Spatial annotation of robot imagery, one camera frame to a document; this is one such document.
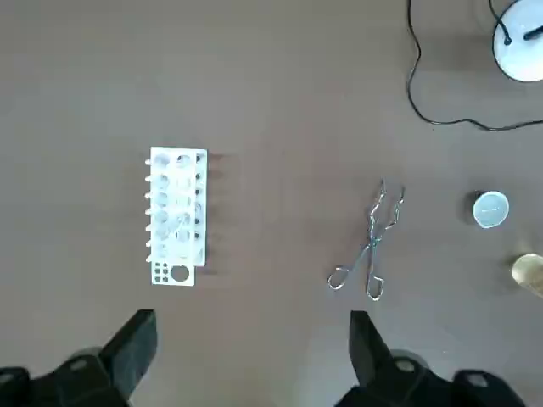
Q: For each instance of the metal crucible tongs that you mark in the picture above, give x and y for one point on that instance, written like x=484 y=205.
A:
x=372 y=243

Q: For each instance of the white desk lamp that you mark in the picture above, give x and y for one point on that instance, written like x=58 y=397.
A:
x=522 y=59

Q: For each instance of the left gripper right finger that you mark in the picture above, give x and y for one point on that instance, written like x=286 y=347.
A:
x=373 y=364

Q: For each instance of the small white porcelain dish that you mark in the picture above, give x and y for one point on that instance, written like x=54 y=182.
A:
x=490 y=210

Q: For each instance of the glass beaker with amber liquid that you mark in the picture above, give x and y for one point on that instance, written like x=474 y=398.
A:
x=530 y=273

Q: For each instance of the white test tube rack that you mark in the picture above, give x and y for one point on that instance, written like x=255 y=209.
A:
x=171 y=199

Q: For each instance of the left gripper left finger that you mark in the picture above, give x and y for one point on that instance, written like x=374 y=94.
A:
x=127 y=352

